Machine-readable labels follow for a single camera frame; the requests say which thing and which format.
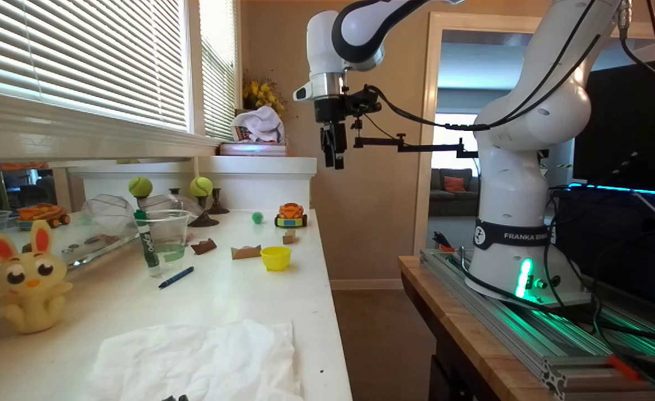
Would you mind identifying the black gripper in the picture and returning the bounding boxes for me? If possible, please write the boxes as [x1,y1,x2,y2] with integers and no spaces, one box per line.
[315,90,380,170]

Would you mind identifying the small wooden block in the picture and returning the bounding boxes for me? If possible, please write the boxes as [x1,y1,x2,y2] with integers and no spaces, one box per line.
[284,232,298,244]

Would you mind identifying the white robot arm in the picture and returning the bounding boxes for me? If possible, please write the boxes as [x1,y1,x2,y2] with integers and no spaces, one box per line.
[294,0,628,308]

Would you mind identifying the white cloth on plate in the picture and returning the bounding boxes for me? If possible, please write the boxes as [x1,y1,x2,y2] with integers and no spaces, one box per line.
[217,107,287,155]

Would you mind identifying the yellow flowers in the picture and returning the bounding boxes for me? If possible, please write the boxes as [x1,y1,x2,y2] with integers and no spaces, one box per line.
[242,80,286,111]

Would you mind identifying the orange toy car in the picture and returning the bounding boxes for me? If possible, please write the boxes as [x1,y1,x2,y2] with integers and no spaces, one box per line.
[274,202,308,229]

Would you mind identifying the yellow small bowl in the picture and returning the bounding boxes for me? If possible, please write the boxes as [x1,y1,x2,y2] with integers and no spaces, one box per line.
[261,244,291,271]

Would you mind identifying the green ball on stand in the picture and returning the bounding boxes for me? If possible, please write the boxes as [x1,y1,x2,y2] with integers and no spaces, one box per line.
[190,176,215,228]

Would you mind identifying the dark brown wooden block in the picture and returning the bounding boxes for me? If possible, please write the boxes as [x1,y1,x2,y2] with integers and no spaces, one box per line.
[192,239,217,253]

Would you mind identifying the clear plastic cup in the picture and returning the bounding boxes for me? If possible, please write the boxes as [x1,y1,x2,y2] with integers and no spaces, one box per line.
[140,210,190,262]

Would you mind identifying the blue marker pen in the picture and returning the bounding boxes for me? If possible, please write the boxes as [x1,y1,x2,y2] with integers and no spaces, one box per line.
[159,267,196,290]

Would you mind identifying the green marker in cup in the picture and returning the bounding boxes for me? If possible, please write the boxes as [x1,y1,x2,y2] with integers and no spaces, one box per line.
[133,210,160,273]

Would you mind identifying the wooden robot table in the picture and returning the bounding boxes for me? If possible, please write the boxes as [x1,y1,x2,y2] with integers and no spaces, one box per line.
[398,256,552,401]

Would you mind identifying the window blinds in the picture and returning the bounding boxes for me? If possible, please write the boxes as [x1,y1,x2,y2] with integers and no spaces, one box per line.
[0,0,237,136]

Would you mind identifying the white crumpled cloth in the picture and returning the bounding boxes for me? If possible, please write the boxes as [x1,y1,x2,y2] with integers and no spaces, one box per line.
[77,320,305,401]

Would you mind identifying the black monitor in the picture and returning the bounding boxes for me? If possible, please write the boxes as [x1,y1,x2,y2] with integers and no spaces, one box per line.
[573,63,655,190]

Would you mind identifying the yellow plush bunny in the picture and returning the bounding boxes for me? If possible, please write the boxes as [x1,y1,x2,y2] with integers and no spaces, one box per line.
[0,221,74,334]

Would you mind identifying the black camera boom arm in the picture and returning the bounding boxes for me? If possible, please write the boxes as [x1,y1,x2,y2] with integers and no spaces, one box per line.
[352,121,480,159]

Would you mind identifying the aluminium rail base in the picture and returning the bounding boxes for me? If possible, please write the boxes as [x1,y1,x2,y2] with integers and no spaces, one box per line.
[422,251,655,401]

